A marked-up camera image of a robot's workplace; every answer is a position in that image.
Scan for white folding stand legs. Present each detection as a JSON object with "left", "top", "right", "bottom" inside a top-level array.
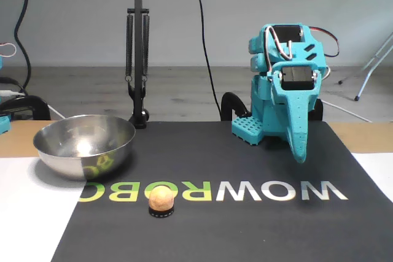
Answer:
[{"left": 337, "top": 31, "right": 393, "bottom": 102}]

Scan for white red wire loop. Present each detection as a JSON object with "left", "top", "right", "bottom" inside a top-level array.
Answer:
[{"left": 0, "top": 42, "right": 17, "bottom": 58}]

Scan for white floor cable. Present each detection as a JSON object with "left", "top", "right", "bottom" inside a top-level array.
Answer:
[{"left": 322, "top": 99, "right": 373, "bottom": 123}]

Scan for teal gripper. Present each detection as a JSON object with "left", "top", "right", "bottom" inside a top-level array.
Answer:
[{"left": 271, "top": 61, "right": 322, "bottom": 164}]

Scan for black WOWROBO mat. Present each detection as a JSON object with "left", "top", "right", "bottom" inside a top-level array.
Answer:
[{"left": 50, "top": 120, "right": 393, "bottom": 262}]

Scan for large black clamp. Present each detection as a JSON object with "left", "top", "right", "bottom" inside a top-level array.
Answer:
[{"left": 0, "top": 95, "right": 52, "bottom": 121}]

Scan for wooden ball with black base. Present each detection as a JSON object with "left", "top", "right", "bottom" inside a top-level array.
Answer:
[{"left": 148, "top": 185, "right": 175, "bottom": 219}]

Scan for metal bowl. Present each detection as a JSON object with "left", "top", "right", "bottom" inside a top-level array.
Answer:
[{"left": 33, "top": 114, "right": 136, "bottom": 182}]

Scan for white plug cable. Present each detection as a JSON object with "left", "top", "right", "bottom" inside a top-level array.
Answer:
[{"left": 0, "top": 89, "right": 67, "bottom": 120}]

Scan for small teal printed part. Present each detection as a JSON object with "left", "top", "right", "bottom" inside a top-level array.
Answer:
[{"left": 0, "top": 114, "right": 12, "bottom": 136}]

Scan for white paper sheet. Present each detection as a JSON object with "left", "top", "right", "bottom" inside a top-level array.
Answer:
[
  {"left": 0, "top": 156, "right": 90, "bottom": 262},
  {"left": 351, "top": 151, "right": 393, "bottom": 204}
]

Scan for black table clamp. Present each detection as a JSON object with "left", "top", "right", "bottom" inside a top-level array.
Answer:
[
  {"left": 220, "top": 91, "right": 253, "bottom": 121},
  {"left": 308, "top": 98, "right": 324, "bottom": 121}
]

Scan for black stand with springs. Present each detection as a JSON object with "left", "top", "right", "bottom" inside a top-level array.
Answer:
[{"left": 124, "top": 0, "right": 151, "bottom": 130}]

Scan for thick black hanging cable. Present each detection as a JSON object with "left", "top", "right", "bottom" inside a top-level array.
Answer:
[{"left": 12, "top": 0, "right": 34, "bottom": 94}]

